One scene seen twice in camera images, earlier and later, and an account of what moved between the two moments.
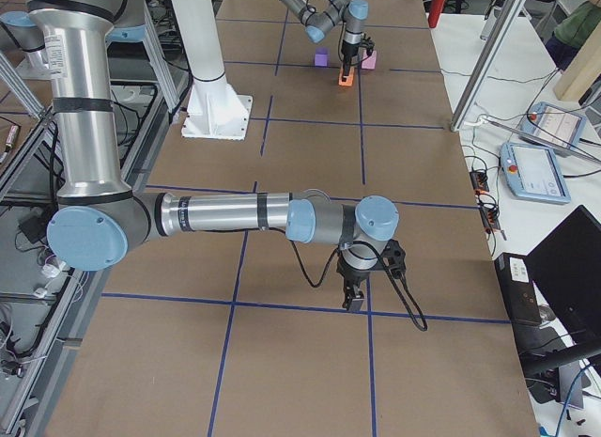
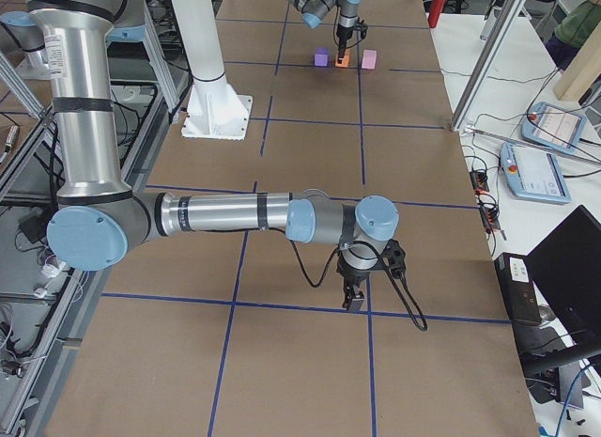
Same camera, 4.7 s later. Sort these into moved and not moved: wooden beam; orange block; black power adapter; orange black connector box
Moved: orange block
Not moved: wooden beam; black power adapter; orange black connector box
